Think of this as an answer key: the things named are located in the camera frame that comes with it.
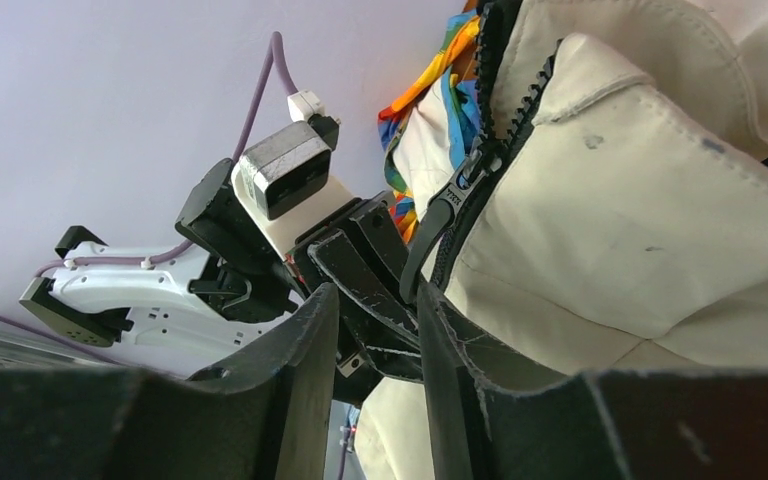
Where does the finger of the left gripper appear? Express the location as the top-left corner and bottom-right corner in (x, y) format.
(307, 231), (423, 383)
(344, 198), (416, 312)

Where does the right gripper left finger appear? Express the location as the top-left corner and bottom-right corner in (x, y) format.
(0, 283), (339, 479)

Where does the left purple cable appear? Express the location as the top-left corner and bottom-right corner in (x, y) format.
(0, 31), (300, 367)

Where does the beige zip jacket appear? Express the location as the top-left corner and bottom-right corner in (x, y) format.
(356, 1), (768, 479)

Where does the rainbow striped garment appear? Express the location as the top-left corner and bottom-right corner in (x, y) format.
(377, 1), (481, 243)

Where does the aluminium frame rail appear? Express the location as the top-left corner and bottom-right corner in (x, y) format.
(0, 331), (116, 367)

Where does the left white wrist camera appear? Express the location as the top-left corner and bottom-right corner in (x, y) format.
(231, 89), (354, 260)

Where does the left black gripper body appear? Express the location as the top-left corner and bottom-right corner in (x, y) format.
(174, 159), (398, 406)

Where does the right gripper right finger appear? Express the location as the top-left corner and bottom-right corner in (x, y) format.
(417, 285), (768, 479)

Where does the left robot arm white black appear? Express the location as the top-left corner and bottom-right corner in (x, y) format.
(20, 159), (423, 404)

